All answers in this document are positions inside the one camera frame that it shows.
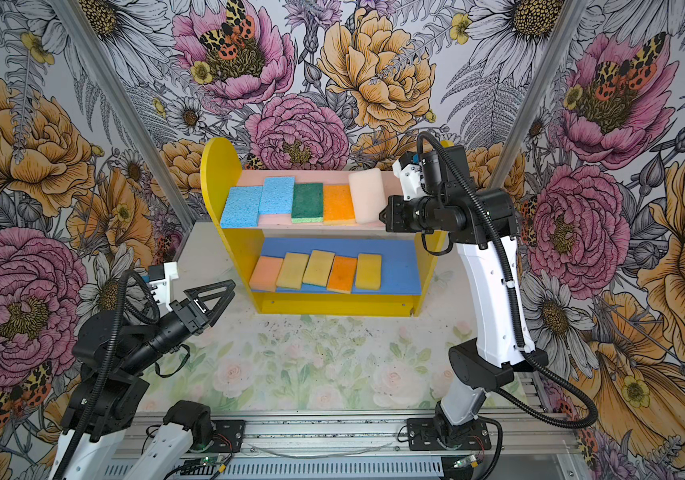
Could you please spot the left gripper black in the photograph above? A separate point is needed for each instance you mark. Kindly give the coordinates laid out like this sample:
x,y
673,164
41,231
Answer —
x,y
196,315

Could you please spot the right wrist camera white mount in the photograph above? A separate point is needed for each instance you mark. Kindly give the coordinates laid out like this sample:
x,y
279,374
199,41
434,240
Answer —
x,y
408,171

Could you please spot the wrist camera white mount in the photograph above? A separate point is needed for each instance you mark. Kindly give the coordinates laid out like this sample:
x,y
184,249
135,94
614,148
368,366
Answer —
x,y
408,171
160,279

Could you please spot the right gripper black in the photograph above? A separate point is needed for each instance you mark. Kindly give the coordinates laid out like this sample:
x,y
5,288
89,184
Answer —
x,y
392,216

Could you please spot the aluminium front rail frame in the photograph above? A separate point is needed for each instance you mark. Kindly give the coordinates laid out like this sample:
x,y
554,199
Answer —
x,y
372,445

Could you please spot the pale pink sponge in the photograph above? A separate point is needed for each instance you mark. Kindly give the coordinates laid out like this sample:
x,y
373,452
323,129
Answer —
x,y
367,195

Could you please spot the large yellow sponge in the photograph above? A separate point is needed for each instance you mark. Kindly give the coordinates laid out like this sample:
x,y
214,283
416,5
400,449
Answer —
x,y
318,268

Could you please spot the left aluminium corner post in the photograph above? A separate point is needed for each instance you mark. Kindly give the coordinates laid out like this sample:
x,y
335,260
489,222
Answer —
x,y
76,24

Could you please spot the blue cellulose sponge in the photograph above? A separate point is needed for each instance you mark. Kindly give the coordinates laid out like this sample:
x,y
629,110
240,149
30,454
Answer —
x,y
277,196

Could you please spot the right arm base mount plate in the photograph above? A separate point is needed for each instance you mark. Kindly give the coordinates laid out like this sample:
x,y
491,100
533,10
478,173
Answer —
x,y
423,434

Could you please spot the green scouring pad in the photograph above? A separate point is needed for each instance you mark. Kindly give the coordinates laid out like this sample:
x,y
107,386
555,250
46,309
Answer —
x,y
308,203

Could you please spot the yellow sponge with green back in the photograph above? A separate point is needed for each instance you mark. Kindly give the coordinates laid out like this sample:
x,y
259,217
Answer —
x,y
292,271

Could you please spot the small yellow sponge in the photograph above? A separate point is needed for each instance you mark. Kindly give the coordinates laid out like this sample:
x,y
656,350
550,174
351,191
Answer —
x,y
368,272

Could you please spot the aluminium corner post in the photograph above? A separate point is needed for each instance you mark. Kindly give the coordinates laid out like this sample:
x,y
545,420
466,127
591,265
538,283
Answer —
x,y
76,24
555,50

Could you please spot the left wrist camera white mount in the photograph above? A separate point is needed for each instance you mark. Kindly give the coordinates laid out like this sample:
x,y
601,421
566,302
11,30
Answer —
x,y
160,279

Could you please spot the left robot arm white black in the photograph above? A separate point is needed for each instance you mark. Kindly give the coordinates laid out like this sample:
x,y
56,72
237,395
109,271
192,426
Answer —
x,y
115,347

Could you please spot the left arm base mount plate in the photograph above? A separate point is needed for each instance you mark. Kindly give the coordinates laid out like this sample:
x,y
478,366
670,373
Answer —
x,y
228,436

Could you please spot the orange sponge front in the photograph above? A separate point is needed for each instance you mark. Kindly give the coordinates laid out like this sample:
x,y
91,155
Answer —
x,y
342,275

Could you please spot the pink orange sponge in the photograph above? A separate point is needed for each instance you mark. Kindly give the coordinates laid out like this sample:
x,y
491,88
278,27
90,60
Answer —
x,y
265,274

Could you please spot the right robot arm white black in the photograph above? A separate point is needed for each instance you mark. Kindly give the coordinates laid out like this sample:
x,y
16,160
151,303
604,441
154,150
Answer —
x,y
438,194

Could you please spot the yellow wooden two-tier shelf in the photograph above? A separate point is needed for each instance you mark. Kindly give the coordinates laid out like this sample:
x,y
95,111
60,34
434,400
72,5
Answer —
x,y
406,268

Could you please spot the right aluminium corner post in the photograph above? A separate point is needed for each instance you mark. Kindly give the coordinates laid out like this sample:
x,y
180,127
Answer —
x,y
555,50

